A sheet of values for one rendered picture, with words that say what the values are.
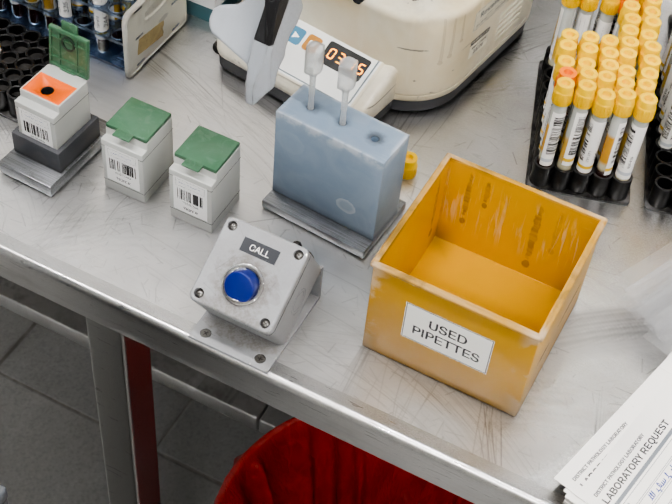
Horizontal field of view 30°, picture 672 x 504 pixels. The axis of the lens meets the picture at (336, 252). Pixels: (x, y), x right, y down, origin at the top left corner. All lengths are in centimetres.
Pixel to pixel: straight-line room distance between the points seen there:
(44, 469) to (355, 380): 105
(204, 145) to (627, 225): 37
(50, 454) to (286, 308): 107
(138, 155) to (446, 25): 29
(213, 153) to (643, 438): 40
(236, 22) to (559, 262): 32
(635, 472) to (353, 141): 33
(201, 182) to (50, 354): 109
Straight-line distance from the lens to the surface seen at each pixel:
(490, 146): 114
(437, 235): 104
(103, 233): 104
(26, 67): 117
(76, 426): 198
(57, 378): 204
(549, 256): 101
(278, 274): 92
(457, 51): 112
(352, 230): 103
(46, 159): 108
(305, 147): 100
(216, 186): 101
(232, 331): 97
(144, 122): 104
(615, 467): 93
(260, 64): 90
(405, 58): 111
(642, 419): 96
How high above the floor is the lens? 165
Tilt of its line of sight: 49 degrees down
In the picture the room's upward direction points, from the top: 6 degrees clockwise
